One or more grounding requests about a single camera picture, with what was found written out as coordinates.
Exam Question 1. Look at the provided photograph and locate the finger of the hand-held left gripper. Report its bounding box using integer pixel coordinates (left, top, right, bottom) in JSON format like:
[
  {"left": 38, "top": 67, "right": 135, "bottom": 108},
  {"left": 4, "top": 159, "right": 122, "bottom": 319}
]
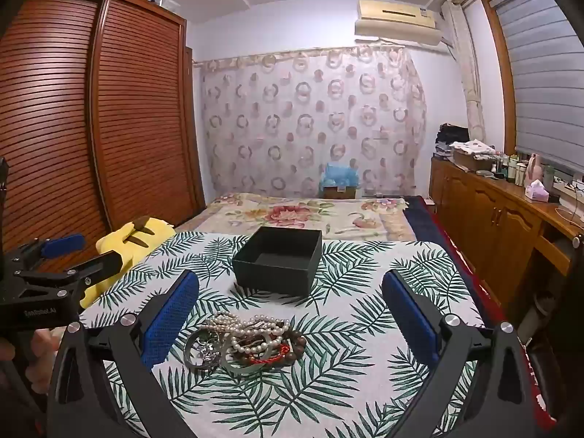
[
  {"left": 18, "top": 253, "right": 125, "bottom": 304},
  {"left": 7, "top": 234, "right": 87, "bottom": 275}
]

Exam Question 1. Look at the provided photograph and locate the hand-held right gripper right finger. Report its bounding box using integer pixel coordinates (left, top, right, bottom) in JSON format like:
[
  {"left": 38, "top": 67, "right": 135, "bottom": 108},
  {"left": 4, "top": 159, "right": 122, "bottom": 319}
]
[{"left": 381, "top": 269, "right": 537, "bottom": 438}]

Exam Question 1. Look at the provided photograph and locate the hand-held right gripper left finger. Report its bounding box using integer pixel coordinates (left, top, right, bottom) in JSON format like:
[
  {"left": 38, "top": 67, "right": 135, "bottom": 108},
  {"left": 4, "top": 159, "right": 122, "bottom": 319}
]
[{"left": 48, "top": 269, "right": 201, "bottom": 438}]

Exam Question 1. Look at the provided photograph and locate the silver bangle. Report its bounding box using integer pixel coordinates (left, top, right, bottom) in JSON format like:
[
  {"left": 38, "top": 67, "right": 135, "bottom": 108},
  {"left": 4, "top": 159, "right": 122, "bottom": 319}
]
[{"left": 184, "top": 327, "right": 225, "bottom": 371}]

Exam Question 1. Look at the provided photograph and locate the white pearl necklace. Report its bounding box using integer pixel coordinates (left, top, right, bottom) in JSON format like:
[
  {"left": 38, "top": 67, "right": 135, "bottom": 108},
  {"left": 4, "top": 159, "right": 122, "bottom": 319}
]
[{"left": 196, "top": 311, "right": 293, "bottom": 355}]

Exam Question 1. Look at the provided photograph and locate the black square box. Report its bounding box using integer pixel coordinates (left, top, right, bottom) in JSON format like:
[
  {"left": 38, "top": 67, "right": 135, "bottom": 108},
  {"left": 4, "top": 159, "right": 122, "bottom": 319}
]
[{"left": 232, "top": 226, "right": 324, "bottom": 297}]

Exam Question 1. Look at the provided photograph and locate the red bead bracelet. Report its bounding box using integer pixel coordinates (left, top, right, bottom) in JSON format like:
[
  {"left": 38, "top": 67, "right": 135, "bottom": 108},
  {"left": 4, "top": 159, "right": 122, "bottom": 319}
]
[{"left": 249, "top": 343, "right": 293, "bottom": 366}]

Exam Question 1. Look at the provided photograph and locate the brown wooden bead bracelet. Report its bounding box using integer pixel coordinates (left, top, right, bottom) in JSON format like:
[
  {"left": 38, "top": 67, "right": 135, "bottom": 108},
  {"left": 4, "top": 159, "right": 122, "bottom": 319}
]
[{"left": 279, "top": 318, "right": 308, "bottom": 362}]

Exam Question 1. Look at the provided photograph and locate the person's left hand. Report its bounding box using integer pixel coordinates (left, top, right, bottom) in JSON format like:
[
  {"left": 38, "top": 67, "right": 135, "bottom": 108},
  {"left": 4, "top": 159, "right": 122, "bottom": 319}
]
[{"left": 0, "top": 328, "right": 62, "bottom": 393}]

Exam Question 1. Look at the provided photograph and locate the yellow plush toy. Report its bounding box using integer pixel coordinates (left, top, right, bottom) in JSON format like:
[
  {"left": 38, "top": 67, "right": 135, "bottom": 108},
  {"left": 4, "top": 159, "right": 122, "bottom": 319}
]
[{"left": 80, "top": 216, "right": 177, "bottom": 310}]

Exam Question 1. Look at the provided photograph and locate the leaf print tablecloth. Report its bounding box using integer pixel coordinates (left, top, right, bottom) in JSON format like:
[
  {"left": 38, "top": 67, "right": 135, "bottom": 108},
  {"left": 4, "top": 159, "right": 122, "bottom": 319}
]
[{"left": 80, "top": 230, "right": 499, "bottom": 438}]

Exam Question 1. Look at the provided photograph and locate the dark blue blanket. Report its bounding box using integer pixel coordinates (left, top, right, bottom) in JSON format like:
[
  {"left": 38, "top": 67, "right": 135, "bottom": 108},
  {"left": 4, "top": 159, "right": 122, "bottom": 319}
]
[{"left": 403, "top": 195, "right": 439, "bottom": 243}]

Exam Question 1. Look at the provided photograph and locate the wooden louvered wardrobe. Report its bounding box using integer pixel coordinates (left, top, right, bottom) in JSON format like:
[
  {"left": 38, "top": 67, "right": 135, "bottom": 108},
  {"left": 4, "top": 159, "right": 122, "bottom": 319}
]
[{"left": 0, "top": 0, "right": 207, "bottom": 277}]

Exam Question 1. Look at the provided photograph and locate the wooden sideboard cabinet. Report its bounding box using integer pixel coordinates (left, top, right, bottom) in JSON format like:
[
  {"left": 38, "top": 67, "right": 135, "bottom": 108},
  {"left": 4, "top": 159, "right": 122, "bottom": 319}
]
[{"left": 429, "top": 155, "right": 584, "bottom": 327}]

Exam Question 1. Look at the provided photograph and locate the cardboard box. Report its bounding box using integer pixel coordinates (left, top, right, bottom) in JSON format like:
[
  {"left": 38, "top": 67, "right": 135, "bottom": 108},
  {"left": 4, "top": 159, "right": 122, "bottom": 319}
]
[{"left": 323, "top": 184, "right": 359, "bottom": 200}]

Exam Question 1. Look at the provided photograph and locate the floral bedsheet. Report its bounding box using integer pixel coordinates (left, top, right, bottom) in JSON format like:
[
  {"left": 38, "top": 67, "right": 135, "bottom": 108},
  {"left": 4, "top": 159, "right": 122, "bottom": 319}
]
[{"left": 176, "top": 192, "right": 415, "bottom": 242}]

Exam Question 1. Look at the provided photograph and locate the blue plastic bag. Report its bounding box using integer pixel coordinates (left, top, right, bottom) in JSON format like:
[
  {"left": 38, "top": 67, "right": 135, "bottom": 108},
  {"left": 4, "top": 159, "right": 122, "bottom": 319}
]
[{"left": 321, "top": 160, "right": 361, "bottom": 189}]

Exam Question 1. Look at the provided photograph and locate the wooden storage box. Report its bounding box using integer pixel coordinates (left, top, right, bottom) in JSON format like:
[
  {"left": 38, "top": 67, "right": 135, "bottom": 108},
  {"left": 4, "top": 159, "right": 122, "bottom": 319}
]
[{"left": 452, "top": 150, "right": 496, "bottom": 173}]

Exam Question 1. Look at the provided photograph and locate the pink tissue pack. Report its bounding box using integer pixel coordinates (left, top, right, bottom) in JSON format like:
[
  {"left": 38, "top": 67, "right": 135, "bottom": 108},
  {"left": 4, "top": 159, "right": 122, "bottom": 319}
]
[{"left": 524, "top": 180, "right": 551, "bottom": 202}]

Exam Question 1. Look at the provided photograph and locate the group of cosmetic bottles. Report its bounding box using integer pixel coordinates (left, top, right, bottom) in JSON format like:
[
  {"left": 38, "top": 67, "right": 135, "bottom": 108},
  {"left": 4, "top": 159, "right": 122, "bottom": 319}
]
[{"left": 495, "top": 152, "right": 533, "bottom": 188}]

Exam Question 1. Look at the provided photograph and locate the floral white cloth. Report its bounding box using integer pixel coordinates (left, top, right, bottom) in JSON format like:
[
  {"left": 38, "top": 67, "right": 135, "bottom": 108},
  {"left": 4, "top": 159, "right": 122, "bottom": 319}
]
[{"left": 449, "top": 139, "right": 497, "bottom": 157}]

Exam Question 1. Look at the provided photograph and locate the pile of dark clothes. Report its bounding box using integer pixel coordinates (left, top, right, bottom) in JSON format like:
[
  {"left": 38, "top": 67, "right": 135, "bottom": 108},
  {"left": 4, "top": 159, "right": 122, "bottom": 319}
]
[{"left": 435, "top": 123, "right": 472, "bottom": 157}]

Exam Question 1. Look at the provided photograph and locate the pink figurine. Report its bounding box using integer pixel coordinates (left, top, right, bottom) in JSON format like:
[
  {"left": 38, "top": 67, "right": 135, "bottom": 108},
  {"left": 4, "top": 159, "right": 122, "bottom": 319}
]
[{"left": 525, "top": 152, "right": 545, "bottom": 188}]

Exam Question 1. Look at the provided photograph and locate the white power strip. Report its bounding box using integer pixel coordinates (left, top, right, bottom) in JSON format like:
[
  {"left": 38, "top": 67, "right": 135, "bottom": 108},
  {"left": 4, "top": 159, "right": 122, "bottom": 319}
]
[{"left": 551, "top": 177, "right": 584, "bottom": 193}]

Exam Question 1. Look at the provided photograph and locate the beige window curtain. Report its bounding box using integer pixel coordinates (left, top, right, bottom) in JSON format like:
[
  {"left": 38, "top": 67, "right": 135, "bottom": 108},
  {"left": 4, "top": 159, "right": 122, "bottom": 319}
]
[{"left": 440, "top": 0, "right": 487, "bottom": 147}]

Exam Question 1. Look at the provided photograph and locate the grey window blind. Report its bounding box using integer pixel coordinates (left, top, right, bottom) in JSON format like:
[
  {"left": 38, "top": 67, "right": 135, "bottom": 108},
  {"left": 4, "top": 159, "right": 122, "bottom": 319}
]
[{"left": 494, "top": 0, "right": 584, "bottom": 161}]

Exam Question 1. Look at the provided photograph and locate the beige air conditioner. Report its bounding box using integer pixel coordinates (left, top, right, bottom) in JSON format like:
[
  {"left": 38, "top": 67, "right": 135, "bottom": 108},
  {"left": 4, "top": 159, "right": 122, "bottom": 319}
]
[{"left": 354, "top": 0, "right": 443, "bottom": 47}]

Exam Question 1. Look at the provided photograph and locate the ring pattern curtain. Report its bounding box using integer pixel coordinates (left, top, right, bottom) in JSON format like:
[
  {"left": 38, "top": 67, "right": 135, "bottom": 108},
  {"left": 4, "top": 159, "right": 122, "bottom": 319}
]
[{"left": 193, "top": 46, "right": 428, "bottom": 198}]

